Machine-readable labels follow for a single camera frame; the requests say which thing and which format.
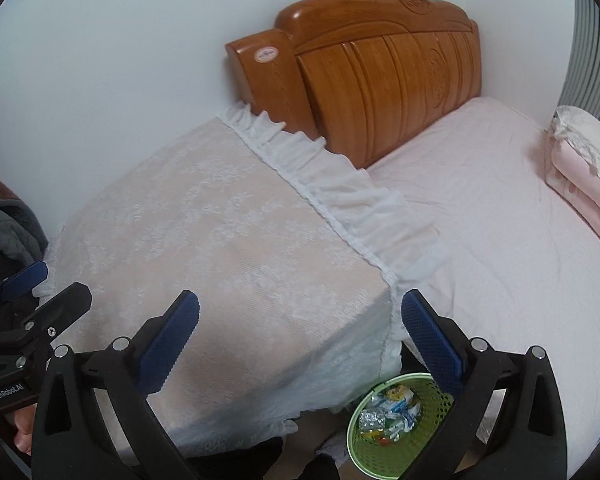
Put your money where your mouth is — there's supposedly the white paper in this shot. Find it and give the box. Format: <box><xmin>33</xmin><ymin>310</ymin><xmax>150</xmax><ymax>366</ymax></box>
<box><xmin>382</xmin><ymin>400</ymin><xmax>422</xmax><ymax>442</ymax></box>

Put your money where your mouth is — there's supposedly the silver foil blister pack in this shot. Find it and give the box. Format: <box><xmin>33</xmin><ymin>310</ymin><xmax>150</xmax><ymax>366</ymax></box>
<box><xmin>358</xmin><ymin>394</ymin><xmax>396</xmax><ymax>434</ymax></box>

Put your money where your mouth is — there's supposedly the green trash basket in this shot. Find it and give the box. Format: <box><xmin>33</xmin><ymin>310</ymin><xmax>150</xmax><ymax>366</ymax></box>
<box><xmin>347</xmin><ymin>373</ymin><xmax>453</xmax><ymax>479</ymax></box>

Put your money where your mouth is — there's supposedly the left hand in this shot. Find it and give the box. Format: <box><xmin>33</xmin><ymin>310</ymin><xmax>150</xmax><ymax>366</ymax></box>
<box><xmin>12</xmin><ymin>404</ymin><xmax>36</xmax><ymax>455</ymax></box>

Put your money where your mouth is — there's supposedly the grey clothing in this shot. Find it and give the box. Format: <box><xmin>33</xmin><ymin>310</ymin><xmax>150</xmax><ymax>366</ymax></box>
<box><xmin>0</xmin><ymin>180</ymin><xmax>48</xmax><ymax>266</ymax></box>

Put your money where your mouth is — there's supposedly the lace nightstand cover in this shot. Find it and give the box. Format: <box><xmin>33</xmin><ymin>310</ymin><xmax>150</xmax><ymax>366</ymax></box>
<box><xmin>35</xmin><ymin>104</ymin><xmax>448</xmax><ymax>456</ymax></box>

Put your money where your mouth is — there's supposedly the pink folded quilt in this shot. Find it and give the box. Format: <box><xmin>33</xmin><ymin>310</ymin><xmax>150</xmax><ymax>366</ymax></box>
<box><xmin>545</xmin><ymin>105</ymin><xmax>600</xmax><ymax>238</ymax></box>

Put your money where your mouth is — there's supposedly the grey window curtain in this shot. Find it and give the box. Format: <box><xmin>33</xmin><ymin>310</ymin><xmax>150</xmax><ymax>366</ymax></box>
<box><xmin>558</xmin><ymin>0</ymin><xmax>600</xmax><ymax>121</ymax></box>

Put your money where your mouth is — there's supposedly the wooden headboard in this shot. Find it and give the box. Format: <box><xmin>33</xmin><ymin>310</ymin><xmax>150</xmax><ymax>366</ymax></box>
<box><xmin>225</xmin><ymin>0</ymin><xmax>482</xmax><ymax>168</ymax></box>

